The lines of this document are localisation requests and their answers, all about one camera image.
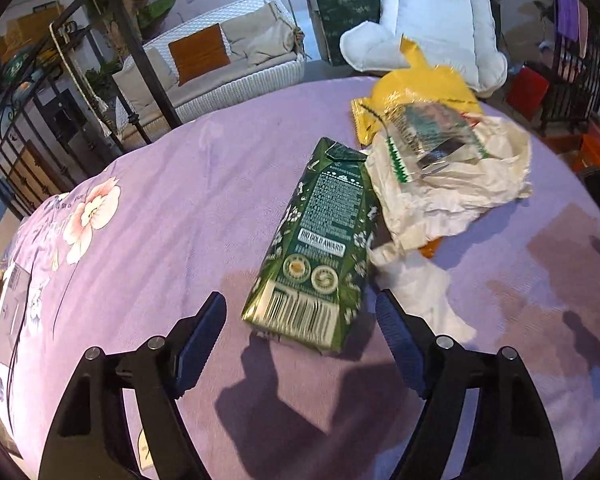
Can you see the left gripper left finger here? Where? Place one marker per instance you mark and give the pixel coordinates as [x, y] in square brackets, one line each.
[89, 437]

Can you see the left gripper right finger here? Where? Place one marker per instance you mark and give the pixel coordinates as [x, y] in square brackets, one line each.
[511, 437]

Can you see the white tissue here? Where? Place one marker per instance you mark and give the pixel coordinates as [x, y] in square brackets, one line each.
[420, 288]

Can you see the orange peel piece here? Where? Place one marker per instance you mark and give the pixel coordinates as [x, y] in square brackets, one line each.
[430, 249]

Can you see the white paper bag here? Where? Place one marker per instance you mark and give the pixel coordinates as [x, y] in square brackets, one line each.
[446, 201]

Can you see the green drink carton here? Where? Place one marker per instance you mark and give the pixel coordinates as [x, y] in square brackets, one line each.
[310, 285]

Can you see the clear snack wrapper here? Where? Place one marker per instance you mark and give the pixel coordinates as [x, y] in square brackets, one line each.
[424, 137]

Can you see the yellow plastic bag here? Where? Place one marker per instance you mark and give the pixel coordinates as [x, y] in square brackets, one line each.
[419, 82]

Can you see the purple floral bed sheet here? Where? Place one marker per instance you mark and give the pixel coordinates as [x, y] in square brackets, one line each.
[128, 253]

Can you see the orange plastic bucket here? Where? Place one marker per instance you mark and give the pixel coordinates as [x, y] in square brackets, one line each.
[589, 153]

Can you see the red bag on floor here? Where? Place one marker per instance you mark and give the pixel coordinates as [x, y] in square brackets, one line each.
[527, 92]

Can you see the black metal rack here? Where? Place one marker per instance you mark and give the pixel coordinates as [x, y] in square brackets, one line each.
[573, 93]

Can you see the brown square cushion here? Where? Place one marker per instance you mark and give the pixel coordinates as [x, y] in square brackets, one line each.
[199, 53]

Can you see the white cushioned lounge chair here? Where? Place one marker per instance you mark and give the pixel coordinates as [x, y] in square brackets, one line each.
[456, 33]

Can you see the white wicker swing sofa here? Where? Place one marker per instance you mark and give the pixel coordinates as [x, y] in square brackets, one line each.
[265, 50]

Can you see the purple hanging towel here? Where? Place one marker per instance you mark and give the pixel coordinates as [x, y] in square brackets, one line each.
[567, 20]

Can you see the pink hanging towel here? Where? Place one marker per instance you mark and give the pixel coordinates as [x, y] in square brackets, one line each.
[583, 22]

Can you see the green patterned cabinet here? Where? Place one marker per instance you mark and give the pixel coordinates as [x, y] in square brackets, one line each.
[331, 18]

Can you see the black iron bed frame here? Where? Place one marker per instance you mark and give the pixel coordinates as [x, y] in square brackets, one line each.
[65, 98]

